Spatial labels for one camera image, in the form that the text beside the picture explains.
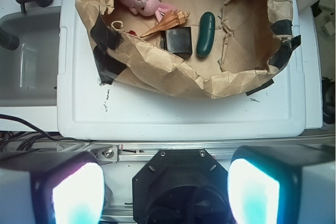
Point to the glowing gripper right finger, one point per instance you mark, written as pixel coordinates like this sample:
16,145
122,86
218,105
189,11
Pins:
282,184

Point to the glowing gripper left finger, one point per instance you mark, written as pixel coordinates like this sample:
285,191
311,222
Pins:
51,187

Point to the white plastic bin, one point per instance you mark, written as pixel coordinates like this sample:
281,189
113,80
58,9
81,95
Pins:
87,109

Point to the clear plastic container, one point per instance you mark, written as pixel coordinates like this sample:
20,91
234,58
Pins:
29,73

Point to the brown crumpled paper liner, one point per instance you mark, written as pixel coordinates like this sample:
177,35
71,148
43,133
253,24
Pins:
253,43

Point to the red paper piece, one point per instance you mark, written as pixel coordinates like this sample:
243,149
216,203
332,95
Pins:
132,33

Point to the black square block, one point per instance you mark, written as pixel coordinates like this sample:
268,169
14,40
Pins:
178,41

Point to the dark green cucumber toy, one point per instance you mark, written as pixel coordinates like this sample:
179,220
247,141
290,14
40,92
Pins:
206,35

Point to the orange spiral seashell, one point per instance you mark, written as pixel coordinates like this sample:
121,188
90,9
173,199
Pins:
169,20

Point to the aluminium frame rail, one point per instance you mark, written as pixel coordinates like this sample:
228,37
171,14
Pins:
112,152

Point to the black octagonal mount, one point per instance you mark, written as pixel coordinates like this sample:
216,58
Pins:
181,186

